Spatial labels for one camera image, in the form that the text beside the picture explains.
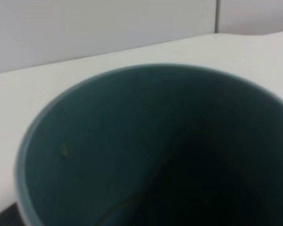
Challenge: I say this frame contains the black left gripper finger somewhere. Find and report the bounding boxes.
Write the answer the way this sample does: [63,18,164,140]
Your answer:
[0,203,26,226]

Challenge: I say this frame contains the teal plastic cup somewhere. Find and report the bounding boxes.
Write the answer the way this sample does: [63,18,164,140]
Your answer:
[15,65,283,226]

